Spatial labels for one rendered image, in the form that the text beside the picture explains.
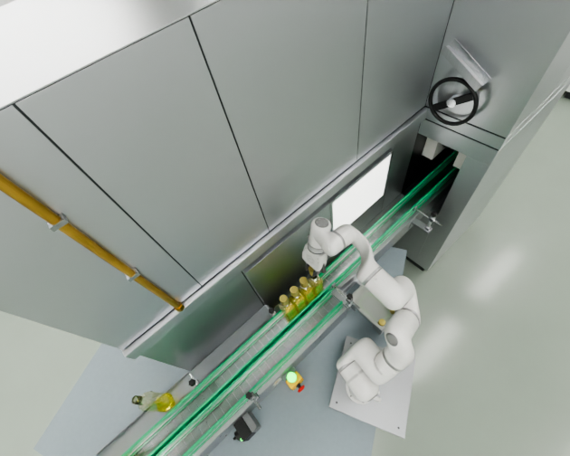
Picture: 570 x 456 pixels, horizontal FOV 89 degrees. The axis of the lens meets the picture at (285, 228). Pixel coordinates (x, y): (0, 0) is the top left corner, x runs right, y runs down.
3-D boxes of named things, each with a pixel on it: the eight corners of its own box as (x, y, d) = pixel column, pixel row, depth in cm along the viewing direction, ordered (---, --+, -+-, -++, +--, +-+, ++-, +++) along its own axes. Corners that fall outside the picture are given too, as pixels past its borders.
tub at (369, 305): (368, 282, 161) (369, 276, 154) (402, 311, 150) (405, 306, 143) (346, 304, 157) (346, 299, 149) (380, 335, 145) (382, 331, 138)
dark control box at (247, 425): (251, 411, 136) (247, 411, 129) (261, 426, 132) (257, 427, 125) (238, 424, 134) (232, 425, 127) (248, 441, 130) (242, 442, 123)
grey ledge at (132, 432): (268, 310, 158) (263, 303, 149) (278, 322, 154) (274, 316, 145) (111, 451, 133) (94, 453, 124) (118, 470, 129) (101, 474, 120)
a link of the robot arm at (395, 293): (347, 303, 99) (365, 287, 110) (396, 354, 91) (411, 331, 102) (375, 272, 90) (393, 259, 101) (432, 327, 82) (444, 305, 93)
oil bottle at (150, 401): (171, 393, 134) (139, 387, 113) (175, 404, 131) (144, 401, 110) (160, 401, 133) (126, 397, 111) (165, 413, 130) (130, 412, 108)
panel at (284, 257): (380, 192, 166) (388, 147, 138) (384, 194, 165) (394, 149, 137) (260, 298, 142) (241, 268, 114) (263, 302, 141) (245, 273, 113)
